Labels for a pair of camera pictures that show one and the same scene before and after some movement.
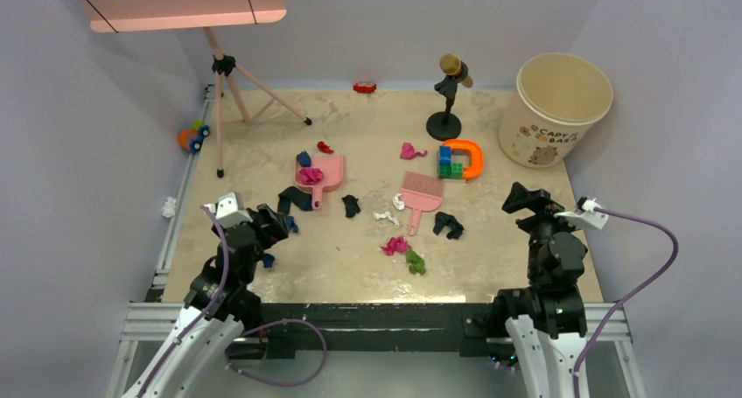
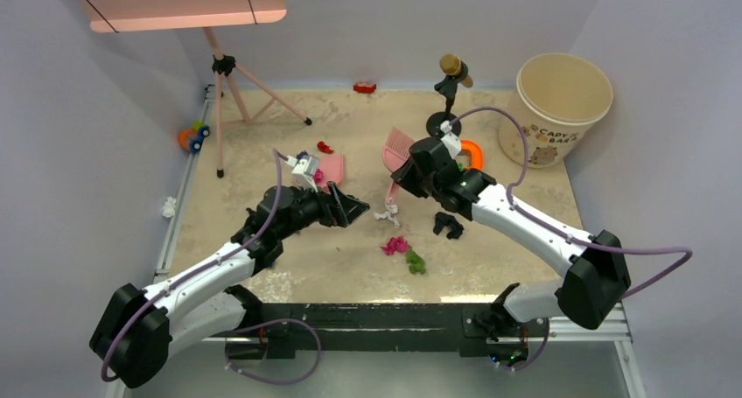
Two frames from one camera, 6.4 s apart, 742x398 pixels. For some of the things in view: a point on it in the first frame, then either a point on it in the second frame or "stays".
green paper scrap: [416, 263] stays
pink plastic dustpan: [332, 178] stays
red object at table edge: [364, 87] stays
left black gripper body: [267, 234] to [312, 208]
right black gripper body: [540, 201] to [411, 180]
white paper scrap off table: [170, 206] stays
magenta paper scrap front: [395, 244] stays
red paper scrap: [322, 146] stays
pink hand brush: [420, 192] to [395, 151]
